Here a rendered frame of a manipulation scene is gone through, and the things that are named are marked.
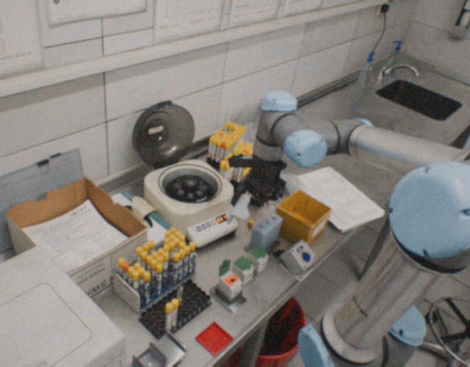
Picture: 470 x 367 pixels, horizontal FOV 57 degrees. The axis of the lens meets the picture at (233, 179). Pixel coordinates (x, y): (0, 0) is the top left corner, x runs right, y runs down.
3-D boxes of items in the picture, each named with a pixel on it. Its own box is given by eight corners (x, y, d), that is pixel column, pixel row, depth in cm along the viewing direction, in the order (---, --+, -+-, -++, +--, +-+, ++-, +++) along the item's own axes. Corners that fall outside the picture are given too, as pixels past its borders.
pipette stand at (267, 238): (261, 261, 128) (267, 237, 123) (243, 248, 132) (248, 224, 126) (280, 244, 135) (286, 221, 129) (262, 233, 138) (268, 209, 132)
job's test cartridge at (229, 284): (229, 304, 113) (232, 288, 109) (216, 293, 115) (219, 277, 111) (239, 296, 115) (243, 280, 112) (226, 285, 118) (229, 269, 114)
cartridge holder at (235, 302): (232, 314, 112) (234, 305, 110) (208, 293, 116) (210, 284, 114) (246, 303, 115) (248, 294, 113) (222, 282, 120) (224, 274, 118)
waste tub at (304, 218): (304, 251, 134) (312, 228, 128) (269, 229, 140) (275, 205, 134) (325, 231, 143) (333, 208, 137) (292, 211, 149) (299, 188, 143)
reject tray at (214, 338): (214, 357, 102) (215, 355, 101) (194, 338, 105) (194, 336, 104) (233, 340, 106) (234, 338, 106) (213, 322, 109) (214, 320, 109)
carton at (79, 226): (70, 317, 105) (63, 275, 96) (12, 251, 119) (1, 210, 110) (149, 266, 121) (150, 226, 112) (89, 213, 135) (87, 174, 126)
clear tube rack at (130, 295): (138, 314, 108) (138, 296, 104) (114, 290, 113) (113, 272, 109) (196, 272, 121) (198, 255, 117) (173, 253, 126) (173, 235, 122)
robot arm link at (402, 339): (418, 365, 93) (446, 327, 85) (370, 384, 87) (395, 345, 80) (382, 320, 101) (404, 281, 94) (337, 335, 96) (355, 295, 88)
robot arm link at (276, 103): (275, 105, 90) (258, 88, 96) (265, 150, 96) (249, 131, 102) (307, 104, 93) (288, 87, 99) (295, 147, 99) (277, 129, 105)
